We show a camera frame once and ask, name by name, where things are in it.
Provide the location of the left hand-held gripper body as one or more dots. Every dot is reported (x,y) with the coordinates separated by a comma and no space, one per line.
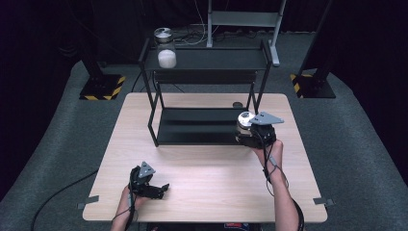
(144,186)

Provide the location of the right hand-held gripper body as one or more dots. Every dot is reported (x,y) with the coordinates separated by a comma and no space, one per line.
(264,130)

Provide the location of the glass jar with metal lid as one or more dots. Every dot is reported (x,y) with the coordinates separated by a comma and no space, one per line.
(166,53)
(245,122)

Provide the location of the black metal shelf rack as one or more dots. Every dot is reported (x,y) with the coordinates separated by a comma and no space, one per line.
(198,128)

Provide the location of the person's left hand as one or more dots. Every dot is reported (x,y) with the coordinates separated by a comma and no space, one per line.
(133,200)

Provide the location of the person's right hand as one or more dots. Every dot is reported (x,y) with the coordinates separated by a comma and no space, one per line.
(272,154)

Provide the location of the dark round table grommet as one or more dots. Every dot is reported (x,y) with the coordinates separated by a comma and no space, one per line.
(237,104)

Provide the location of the person's dark clothing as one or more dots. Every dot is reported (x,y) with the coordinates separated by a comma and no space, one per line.
(205,227)

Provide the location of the black stand with striped base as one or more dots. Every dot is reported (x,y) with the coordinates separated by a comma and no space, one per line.
(101,86)
(312,85)

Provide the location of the grey metal stand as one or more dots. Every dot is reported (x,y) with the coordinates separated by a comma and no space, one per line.
(243,19)

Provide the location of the grey table edge bracket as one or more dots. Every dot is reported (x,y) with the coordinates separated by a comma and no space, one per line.
(323,201)
(87,201)

